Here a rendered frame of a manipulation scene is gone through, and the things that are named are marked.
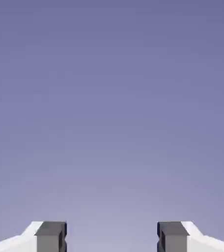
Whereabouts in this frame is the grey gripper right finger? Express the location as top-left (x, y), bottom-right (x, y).
top-left (156, 220), bottom-right (224, 252)

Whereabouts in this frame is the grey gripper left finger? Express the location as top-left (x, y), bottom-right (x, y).
top-left (0, 220), bottom-right (68, 252)

